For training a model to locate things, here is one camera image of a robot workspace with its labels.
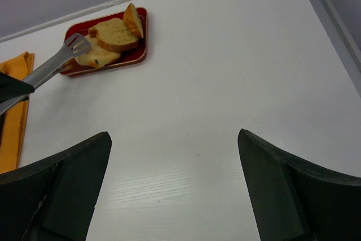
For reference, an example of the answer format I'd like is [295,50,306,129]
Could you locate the steel tongs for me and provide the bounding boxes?
[1,33,91,114]

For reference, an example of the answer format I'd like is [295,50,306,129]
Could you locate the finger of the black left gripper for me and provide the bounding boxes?
[0,72,35,102]

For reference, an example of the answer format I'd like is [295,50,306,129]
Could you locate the orange cloth placemat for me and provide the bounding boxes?
[1,52,34,173]

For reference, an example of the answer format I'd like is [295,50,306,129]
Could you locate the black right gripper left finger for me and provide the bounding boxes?
[1,132,112,240]

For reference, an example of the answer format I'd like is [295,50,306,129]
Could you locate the pale bread slice with raisins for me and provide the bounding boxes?
[75,35,121,68]

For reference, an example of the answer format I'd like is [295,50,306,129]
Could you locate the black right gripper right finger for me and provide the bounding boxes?
[238,129,360,240]

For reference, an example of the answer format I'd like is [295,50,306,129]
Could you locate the crusty bread slice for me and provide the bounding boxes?
[88,18,139,53]

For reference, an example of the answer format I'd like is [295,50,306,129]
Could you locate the red rectangular tray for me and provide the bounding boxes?
[60,3,148,77]

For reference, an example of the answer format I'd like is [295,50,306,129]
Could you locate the brown end bread piece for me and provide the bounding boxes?
[122,3,144,38]

